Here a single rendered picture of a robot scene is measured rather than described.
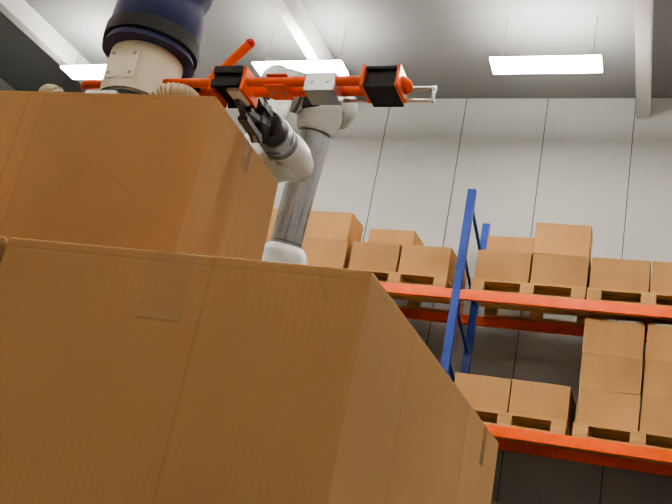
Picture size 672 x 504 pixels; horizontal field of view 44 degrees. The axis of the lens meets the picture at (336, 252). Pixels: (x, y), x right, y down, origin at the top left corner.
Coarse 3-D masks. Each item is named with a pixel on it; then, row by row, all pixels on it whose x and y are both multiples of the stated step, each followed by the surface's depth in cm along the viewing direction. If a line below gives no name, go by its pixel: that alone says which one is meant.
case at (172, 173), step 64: (0, 128) 173; (64, 128) 168; (128, 128) 164; (192, 128) 160; (0, 192) 167; (64, 192) 163; (128, 192) 159; (192, 192) 156; (256, 192) 185; (256, 256) 188
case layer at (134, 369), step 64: (0, 256) 85; (64, 256) 82; (128, 256) 80; (192, 256) 78; (0, 320) 82; (64, 320) 80; (128, 320) 78; (192, 320) 76; (256, 320) 74; (320, 320) 72; (384, 320) 77; (0, 384) 79; (64, 384) 77; (128, 384) 75; (192, 384) 73; (256, 384) 71; (320, 384) 70; (384, 384) 79; (448, 384) 108; (0, 448) 77; (64, 448) 75; (128, 448) 73; (192, 448) 71; (256, 448) 69; (320, 448) 68; (384, 448) 81; (448, 448) 112
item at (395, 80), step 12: (372, 72) 170; (384, 72) 169; (396, 72) 167; (360, 84) 169; (372, 84) 168; (384, 84) 168; (396, 84) 166; (372, 96) 172; (384, 96) 171; (396, 96) 170
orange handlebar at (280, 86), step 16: (96, 80) 194; (176, 80) 186; (192, 80) 185; (208, 80) 183; (256, 80) 179; (272, 80) 178; (288, 80) 176; (304, 80) 175; (336, 80) 172; (352, 80) 171; (256, 96) 184; (272, 96) 182; (288, 96) 180; (304, 96) 180
